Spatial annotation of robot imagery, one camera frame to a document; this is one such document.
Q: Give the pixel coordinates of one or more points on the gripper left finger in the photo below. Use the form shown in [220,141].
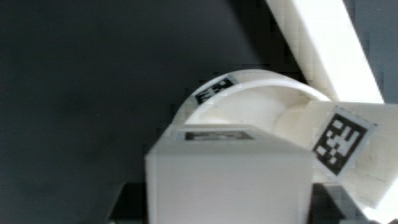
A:
[129,212]

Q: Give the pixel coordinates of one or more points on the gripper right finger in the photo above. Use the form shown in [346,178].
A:
[333,209]

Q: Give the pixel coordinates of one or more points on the white stool leg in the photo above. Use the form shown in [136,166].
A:
[348,131]
[229,176]

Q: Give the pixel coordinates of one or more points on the white round stool seat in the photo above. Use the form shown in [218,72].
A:
[246,98]

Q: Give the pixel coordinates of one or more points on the white L-shaped obstacle frame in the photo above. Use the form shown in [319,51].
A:
[323,39]

